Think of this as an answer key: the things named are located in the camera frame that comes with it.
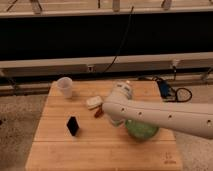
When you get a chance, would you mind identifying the black eraser block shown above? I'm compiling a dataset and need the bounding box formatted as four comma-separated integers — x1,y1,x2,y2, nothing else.
67,116,79,136

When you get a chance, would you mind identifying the blue power adapter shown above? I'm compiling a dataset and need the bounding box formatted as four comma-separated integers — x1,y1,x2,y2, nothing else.
158,81,170,98

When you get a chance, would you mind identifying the translucent plastic cup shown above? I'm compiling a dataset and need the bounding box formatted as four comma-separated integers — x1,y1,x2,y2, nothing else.
56,77,72,98

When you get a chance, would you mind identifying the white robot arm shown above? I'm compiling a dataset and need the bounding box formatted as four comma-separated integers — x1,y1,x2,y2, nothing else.
102,82,213,139

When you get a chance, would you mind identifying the brown sausage toy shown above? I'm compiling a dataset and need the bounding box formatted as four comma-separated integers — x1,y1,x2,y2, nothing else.
94,107,104,118

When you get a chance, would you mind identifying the black hanging cable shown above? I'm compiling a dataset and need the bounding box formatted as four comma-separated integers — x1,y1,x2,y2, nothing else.
101,5,135,74

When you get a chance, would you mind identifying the green round bowl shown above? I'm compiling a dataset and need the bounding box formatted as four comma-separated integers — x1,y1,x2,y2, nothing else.
125,120,159,141

